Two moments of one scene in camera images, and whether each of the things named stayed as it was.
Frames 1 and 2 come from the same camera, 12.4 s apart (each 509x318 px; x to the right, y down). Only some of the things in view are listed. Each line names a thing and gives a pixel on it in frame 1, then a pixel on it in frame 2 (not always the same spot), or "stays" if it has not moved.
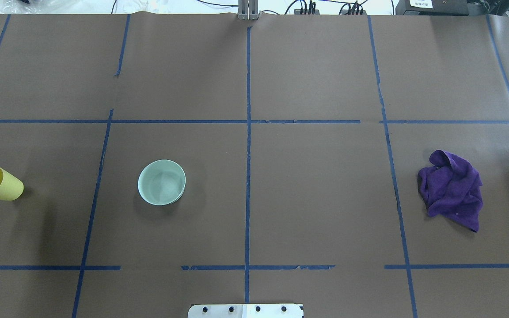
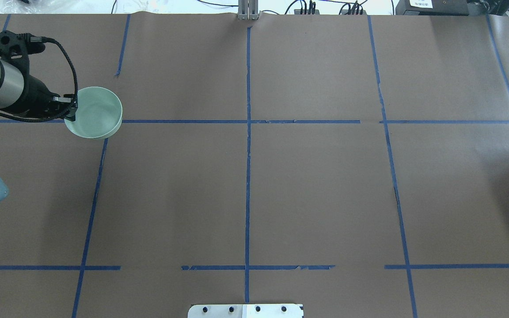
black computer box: (432, 7) stays
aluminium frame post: (248, 9) stays
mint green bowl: (161, 182) to (99, 114)
